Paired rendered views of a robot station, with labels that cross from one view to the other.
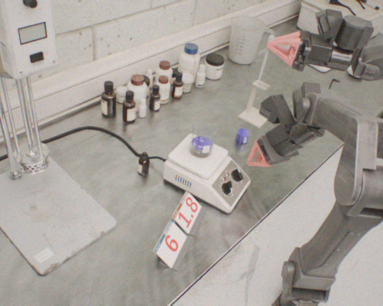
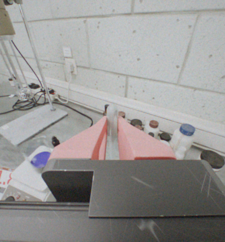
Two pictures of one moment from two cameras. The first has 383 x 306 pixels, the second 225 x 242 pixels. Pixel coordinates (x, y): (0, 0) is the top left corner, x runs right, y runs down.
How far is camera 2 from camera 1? 1.02 m
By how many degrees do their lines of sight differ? 63
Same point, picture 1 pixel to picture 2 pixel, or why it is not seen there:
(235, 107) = not seen: hidden behind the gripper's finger
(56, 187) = (45, 120)
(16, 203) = (37, 114)
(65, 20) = (110, 65)
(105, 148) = (76, 129)
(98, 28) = (130, 78)
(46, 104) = (91, 100)
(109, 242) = (5, 146)
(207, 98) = not seen: hidden behind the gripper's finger
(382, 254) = not seen: outside the picture
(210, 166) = (22, 175)
